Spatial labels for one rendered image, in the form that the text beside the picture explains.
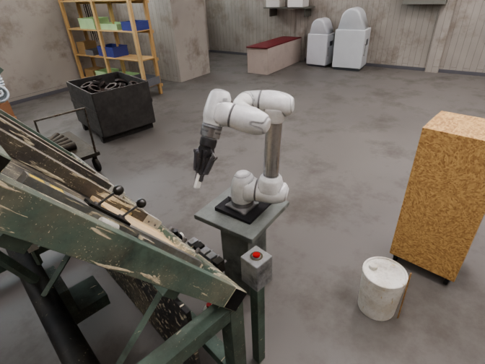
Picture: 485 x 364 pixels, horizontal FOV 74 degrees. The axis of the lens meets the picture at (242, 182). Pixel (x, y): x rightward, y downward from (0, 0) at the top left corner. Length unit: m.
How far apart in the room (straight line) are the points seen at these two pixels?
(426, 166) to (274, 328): 1.59
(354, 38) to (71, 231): 9.02
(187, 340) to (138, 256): 0.62
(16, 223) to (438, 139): 2.35
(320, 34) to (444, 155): 7.77
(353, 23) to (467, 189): 7.40
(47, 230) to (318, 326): 2.07
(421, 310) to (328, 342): 0.79
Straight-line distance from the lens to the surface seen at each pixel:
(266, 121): 1.37
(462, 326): 2.96
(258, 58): 9.32
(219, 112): 1.39
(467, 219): 2.76
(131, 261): 1.13
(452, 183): 2.65
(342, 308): 2.75
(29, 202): 0.91
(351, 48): 9.59
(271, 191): 2.12
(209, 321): 1.66
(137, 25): 7.64
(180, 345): 1.62
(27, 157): 1.60
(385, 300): 2.56
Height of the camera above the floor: 2.14
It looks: 31 degrees down
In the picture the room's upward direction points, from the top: 3 degrees counter-clockwise
